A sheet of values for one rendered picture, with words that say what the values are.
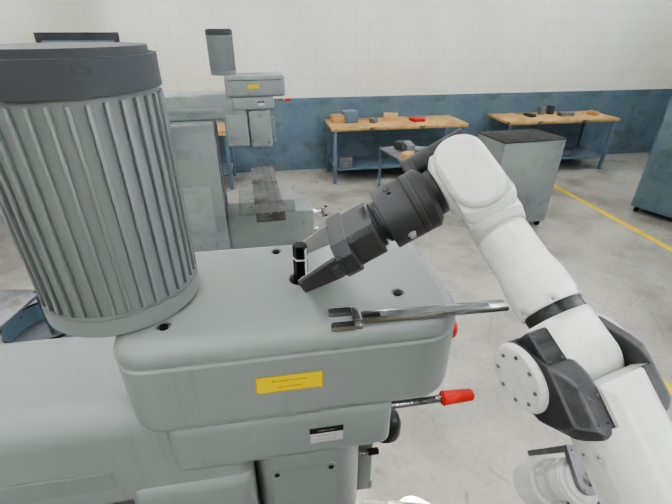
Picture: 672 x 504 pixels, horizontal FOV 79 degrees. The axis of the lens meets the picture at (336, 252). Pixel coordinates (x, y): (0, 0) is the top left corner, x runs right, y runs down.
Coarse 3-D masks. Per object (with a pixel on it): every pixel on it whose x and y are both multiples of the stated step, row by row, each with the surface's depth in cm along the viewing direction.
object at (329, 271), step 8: (320, 264) 54; (328, 264) 53; (336, 264) 53; (312, 272) 54; (320, 272) 54; (328, 272) 54; (336, 272) 53; (304, 280) 54; (312, 280) 54; (320, 280) 54; (328, 280) 54; (304, 288) 55; (312, 288) 55
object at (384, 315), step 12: (492, 300) 56; (336, 312) 54; (348, 312) 54; (360, 312) 54; (372, 312) 54; (384, 312) 54; (396, 312) 53; (408, 312) 54; (420, 312) 54; (432, 312) 54; (444, 312) 54; (456, 312) 54; (468, 312) 54; (480, 312) 54; (336, 324) 51; (348, 324) 51; (360, 324) 51
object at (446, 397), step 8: (440, 392) 66; (448, 392) 65; (456, 392) 65; (464, 392) 66; (472, 392) 66; (400, 400) 65; (408, 400) 65; (416, 400) 65; (424, 400) 65; (432, 400) 65; (440, 400) 65; (448, 400) 65; (456, 400) 65; (464, 400) 65; (472, 400) 66; (392, 408) 64
